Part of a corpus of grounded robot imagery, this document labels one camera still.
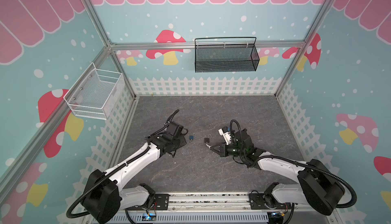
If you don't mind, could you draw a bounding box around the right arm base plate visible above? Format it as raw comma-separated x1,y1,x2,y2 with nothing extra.
248,192,291,211

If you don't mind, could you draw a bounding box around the black padlock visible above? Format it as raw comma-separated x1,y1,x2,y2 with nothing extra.
204,134,212,145

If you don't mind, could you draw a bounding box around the black mesh wall basket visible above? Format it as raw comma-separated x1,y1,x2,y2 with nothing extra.
194,37,260,73

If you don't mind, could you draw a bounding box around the white mesh wall basket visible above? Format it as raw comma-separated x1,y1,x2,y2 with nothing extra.
64,63,125,120

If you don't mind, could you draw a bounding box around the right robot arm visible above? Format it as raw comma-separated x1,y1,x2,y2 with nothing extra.
205,127,345,215

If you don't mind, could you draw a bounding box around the teal padlock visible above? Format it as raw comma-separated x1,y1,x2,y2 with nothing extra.
189,132,196,142

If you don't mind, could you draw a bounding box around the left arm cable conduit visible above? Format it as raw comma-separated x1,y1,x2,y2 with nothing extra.
66,109,180,219

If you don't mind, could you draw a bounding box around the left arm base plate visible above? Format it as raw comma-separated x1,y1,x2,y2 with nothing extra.
127,194,170,211

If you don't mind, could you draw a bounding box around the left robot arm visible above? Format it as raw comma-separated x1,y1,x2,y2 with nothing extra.
79,121,188,224

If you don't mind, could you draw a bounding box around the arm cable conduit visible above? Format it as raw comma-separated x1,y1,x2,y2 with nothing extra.
66,109,180,219
230,119,357,209

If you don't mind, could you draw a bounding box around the aluminium front rail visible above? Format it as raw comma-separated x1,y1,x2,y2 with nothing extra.
82,191,337,214

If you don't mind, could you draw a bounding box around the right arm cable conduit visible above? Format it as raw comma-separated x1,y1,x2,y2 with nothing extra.
230,119,357,209

